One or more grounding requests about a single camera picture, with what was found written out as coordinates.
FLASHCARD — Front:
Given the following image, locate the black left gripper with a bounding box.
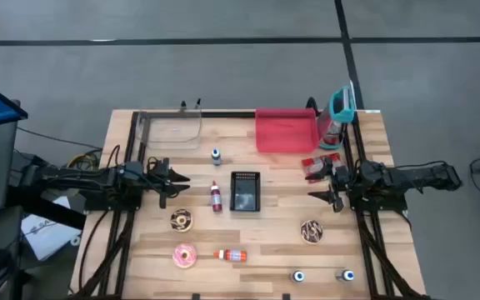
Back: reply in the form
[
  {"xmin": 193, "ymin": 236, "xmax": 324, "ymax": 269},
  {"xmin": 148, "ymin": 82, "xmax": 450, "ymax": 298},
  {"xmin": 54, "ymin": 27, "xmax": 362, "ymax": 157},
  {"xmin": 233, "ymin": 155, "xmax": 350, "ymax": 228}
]
[{"xmin": 142, "ymin": 157, "xmax": 191, "ymax": 209}]

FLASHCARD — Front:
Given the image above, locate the black mesh basket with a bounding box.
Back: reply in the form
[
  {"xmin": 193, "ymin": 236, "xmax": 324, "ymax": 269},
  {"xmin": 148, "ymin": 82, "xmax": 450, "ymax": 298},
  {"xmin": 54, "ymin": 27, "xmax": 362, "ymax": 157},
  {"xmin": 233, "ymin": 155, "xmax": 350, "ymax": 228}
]
[{"xmin": 229, "ymin": 171, "xmax": 262, "ymax": 213}]

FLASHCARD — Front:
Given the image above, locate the pink frosted donut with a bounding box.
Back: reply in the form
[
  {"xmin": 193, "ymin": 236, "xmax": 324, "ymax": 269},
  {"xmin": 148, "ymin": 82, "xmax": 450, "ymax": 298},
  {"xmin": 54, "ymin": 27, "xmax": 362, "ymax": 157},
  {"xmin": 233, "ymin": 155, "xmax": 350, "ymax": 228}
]
[{"xmin": 172, "ymin": 243, "xmax": 198, "ymax": 269}]

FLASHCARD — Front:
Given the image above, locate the black box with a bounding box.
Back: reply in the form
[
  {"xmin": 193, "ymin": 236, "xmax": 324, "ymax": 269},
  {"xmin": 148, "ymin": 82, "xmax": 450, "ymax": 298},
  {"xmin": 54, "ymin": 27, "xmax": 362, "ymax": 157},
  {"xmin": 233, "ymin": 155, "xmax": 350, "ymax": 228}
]
[{"xmin": 12, "ymin": 150, "xmax": 53, "ymax": 172}]

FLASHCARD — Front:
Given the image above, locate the clear plastic bin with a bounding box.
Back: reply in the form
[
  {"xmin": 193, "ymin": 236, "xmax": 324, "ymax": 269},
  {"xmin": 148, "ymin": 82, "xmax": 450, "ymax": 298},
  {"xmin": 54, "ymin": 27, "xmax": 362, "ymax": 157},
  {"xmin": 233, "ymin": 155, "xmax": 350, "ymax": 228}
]
[{"xmin": 136, "ymin": 108, "xmax": 203, "ymax": 151}]

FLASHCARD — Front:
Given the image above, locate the thin black cable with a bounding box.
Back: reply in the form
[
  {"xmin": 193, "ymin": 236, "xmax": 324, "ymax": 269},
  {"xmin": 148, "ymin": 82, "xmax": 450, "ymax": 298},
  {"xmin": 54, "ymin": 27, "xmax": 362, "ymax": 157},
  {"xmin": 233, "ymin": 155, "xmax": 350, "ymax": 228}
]
[{"xmin": 17, "ymin": 127, "xmax": 103, "ymax": 152}]

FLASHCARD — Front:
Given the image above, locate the black power cable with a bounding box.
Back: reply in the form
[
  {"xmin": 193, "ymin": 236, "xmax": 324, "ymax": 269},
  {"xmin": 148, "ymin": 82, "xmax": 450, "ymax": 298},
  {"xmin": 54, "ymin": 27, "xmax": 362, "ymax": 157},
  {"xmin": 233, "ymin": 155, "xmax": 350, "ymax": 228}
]
[{"xmin": 77, "ymin": 210, "xmax": 110, "ymax": 293}]

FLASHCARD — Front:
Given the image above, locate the black aluminium table frame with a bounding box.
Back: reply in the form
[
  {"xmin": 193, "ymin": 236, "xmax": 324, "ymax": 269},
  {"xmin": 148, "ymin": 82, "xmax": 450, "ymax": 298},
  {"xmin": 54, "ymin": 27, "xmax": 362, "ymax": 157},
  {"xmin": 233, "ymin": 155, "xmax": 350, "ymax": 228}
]
[{"xmin": 72, "ymin": 108, "xmax": 433, "ymax": 300}]

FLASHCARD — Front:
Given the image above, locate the teal handled container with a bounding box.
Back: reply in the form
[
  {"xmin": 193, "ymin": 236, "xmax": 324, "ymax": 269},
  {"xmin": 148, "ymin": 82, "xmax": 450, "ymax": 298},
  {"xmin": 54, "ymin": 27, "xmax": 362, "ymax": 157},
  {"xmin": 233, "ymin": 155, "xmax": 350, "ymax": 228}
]
[{"xmin": 317, "ymin": 85, "xmax": 357, "ymax": 151}]

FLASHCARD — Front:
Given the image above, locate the black diagonal beam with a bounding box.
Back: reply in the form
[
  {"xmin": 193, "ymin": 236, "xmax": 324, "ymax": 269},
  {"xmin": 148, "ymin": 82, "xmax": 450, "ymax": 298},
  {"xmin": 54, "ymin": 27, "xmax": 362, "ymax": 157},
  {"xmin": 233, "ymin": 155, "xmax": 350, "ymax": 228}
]
[{"xmin": 6, "ymin": 187, "xmax": 87, "ymax": 230}]

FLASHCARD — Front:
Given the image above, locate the white paper sheet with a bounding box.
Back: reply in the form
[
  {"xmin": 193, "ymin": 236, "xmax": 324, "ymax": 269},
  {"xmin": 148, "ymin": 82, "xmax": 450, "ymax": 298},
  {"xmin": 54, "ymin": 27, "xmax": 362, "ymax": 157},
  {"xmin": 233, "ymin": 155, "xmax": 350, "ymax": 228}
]
[{"xmin": 20, "ymin": 195, "xmax": 83, "ymax": 262}]

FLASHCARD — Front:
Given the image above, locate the chocolate frosted donut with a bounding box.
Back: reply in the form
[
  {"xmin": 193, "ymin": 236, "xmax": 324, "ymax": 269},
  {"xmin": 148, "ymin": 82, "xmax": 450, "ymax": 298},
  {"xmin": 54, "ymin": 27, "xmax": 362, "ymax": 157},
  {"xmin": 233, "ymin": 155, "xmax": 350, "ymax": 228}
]
[
  {"xmin": 169, "ymin": 208, "xmax": 194, "ymax": 233},
  {"xmin": 299, "ymin": 219, "xmax": 324, "ymax": 245}
]

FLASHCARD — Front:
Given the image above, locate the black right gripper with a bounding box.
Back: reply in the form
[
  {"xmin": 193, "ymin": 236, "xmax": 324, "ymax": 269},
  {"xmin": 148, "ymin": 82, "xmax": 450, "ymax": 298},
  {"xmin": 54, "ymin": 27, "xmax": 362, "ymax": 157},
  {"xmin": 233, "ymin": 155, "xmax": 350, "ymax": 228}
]
[{"xmin": 305, "ymin": 160, "xmax": 353, "ymax": 213}]

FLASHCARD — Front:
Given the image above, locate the red plastic tray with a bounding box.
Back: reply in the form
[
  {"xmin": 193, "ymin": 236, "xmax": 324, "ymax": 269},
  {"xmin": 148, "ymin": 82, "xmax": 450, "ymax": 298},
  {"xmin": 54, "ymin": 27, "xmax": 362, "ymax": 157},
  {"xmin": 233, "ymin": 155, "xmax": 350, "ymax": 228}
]
[{"xmin": 254, "ymin": 107, "xmax": 321, "ymax": 154}]

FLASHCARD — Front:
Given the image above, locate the red food colouring bottle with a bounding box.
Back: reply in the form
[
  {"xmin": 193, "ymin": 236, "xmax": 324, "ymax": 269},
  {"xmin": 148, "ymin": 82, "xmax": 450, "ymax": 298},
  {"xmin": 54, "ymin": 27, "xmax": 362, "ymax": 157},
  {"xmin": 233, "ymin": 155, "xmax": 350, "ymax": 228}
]
[{"xmin": 209, "ymin": 180, "xmax": 223, "ymax": 213}]

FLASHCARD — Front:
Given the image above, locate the black curved cable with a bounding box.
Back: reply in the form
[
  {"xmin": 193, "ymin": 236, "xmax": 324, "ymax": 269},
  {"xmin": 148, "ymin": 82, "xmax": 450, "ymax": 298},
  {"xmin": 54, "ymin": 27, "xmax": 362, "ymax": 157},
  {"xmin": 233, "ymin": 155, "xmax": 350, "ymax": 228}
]
[{"xmin": 305, "ymin": 96, "xmax": 320, "ymax": 116}]

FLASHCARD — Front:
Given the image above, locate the orange food colouring bottle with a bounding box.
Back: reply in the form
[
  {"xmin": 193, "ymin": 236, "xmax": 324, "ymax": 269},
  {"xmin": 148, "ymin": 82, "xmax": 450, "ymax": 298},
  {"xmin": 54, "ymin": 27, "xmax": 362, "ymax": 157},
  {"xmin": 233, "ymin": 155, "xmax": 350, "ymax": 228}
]
[{"xmin": 212, "ymin": 248, "xmax": 248, "ymax": 263}]

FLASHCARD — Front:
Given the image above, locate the yellow cable bundle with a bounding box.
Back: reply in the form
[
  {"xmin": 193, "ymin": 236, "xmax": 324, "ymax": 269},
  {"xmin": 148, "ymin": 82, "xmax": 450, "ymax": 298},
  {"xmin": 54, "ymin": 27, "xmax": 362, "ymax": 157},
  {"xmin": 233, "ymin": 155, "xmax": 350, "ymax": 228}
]
[{"xmin": 67, "ymin": 152, "xmax": 100, "ymax": 170}]

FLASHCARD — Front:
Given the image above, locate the red snack packet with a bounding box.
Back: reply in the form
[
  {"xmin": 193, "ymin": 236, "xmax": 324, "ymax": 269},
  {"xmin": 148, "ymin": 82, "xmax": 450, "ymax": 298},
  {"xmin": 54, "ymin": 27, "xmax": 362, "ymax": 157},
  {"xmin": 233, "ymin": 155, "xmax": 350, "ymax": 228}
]
[{"xmin": 301, "ymin": 152, "xmax": 348, "ymax": 184}]

